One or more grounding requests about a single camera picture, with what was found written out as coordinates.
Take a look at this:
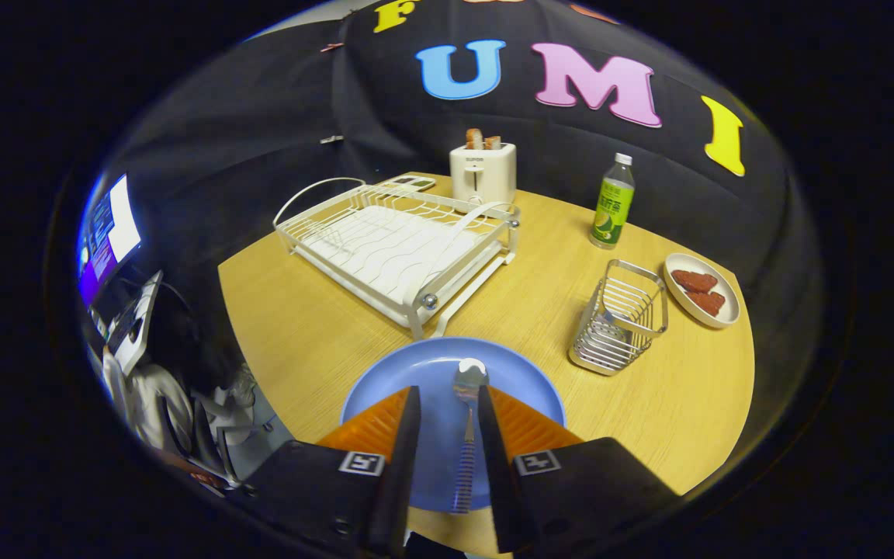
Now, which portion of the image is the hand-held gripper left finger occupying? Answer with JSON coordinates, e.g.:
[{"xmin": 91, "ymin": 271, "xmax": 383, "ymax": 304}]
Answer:
[{"xmin": 234, "ymin": 386, "xmax": 422, "ymax": 559}]

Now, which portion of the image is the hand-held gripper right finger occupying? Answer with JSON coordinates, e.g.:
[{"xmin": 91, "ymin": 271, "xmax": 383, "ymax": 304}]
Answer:
[{"xmin": 478, "ymin": 384, "xmax": 681, "ymax": 556}]

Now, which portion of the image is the spoon with checked handle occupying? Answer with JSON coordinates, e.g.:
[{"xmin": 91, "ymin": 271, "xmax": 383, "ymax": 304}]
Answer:
[{"xmin": 451, "ymin": 358, "xmax": 489, "ymax": 515}]

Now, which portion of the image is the blue plate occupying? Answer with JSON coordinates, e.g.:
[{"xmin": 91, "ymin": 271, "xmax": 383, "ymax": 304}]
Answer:
[{"xmin": 340, "ymin": 336, "xmax": 567, "ymax": 513}]

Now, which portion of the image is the metal wire basket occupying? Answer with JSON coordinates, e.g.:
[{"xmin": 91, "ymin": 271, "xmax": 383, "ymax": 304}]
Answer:
[{"xmin": 568, "ymin": 259, "xmax": 669, "ymax": 377}]

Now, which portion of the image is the white wire dish rack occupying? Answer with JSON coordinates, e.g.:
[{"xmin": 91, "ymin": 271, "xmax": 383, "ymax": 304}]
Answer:
[{"xmin": 272, "ymin": 177, "xmax": 522, "ymax": 340}]

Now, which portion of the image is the white plate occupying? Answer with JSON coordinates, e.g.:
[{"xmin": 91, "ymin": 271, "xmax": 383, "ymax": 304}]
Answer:
[{"xmin": 664, "ymin": 252, "xmax": 741, "ymax": 329}]

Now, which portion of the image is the red meat piece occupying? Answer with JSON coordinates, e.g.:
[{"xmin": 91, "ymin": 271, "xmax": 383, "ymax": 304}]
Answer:
[
  {"xmin": 684, "ymin": 289, "xmax": 726, "ymax": 317},
  {"xmin": 671, "ymin": 269, "xmax": 719, "ymax": 293}
]

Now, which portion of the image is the green tea bottle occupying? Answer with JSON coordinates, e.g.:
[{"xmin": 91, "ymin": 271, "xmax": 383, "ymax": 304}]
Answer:
[{"xmin": 589, "ymin": 153, "xmax": 636, "ymax": 250}]

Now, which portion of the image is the divided snack tray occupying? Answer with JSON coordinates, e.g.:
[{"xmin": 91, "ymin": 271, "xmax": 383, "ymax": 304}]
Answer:
[{"xmin": 381, "ymin": 175, "xmax": 437, "ymax": 193}]

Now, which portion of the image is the white toaster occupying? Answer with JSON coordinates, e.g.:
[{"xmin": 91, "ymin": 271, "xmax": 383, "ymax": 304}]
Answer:
[{"xmin": 449, "ymin": 142, "xmax": 517, "ymax": 213}]

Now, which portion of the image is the computer monitor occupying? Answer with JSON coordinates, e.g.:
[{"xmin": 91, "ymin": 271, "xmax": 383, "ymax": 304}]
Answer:
[{"xmin": 77, "ymin": 172, "xmax": 143, "ymax": 307}]

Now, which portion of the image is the black backdrop cloth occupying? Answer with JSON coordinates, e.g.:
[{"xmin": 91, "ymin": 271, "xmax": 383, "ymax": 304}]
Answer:
[{"xmin": 98, "ymin": 0, "xmax": 824, "ymax": 436}]

